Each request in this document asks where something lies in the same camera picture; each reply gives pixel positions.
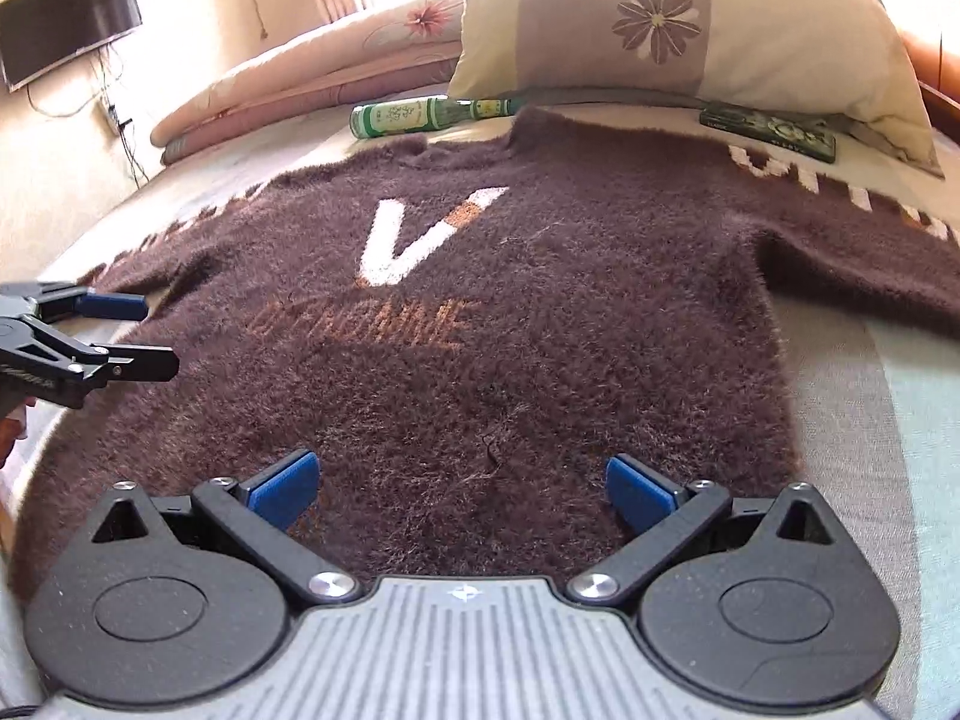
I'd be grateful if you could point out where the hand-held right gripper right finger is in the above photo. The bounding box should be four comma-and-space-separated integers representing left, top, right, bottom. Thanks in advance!
562, 454, 833, 607

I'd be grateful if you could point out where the black cable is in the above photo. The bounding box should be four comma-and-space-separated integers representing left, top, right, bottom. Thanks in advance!
26, 45, 152, 188

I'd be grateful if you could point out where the green glass bottle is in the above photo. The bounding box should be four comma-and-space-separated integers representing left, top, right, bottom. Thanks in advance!
350, 96, 520, 142

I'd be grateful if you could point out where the orange wooden headboard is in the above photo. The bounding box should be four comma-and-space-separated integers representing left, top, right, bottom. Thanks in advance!
900, 15, 960, 136

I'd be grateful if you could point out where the pink floral quilt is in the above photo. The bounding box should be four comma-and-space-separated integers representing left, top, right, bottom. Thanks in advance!
150, 0, 488, 166

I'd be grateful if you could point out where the dark green patterned phone case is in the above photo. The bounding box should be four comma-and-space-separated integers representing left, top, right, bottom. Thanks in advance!
699, 101, 837, 164

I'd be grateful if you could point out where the person's left hand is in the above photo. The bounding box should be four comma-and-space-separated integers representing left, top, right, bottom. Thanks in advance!
0, 397, 35, 470

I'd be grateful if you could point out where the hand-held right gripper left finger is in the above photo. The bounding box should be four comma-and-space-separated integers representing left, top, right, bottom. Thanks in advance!
90, 448, 362, 608

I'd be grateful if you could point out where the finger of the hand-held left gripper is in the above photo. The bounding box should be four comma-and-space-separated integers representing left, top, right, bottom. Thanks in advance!
34, 281, 151, 323
22, 321, 181, 392

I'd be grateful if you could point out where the grey cloth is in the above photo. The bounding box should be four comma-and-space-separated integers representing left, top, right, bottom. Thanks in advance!
517, 86, 721, 112

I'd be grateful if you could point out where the cream floral pillow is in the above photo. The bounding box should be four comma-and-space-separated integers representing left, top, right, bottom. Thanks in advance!
448, 0, 946, 179

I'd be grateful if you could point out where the black wall television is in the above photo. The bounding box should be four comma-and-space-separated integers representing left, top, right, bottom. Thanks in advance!
0, 0, 143, 93

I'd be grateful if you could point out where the brown fuzzy lettered sweater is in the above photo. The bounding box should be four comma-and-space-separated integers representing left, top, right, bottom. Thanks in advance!
11, 106, 960, 601

